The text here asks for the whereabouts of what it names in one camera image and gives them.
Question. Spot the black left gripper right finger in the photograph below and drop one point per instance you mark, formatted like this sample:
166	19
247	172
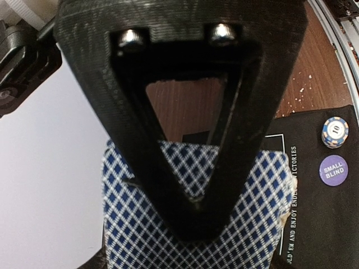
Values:
239	53

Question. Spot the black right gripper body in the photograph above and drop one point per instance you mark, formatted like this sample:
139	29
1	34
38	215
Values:
28	58

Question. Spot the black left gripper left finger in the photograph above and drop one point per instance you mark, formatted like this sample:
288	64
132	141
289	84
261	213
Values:
97	261

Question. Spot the deck of playing cards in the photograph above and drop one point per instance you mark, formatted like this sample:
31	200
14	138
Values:
183	205

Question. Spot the poker chip stack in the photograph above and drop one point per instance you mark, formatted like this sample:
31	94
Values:
335	132

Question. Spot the purple small blind button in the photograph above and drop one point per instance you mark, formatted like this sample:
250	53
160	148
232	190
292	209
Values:
333	170

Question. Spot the black poker mat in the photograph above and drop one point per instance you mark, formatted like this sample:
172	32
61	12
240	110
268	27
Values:
321	230

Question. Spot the aluminium front frame rails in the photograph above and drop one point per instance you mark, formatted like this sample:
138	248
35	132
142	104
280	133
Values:
340	22

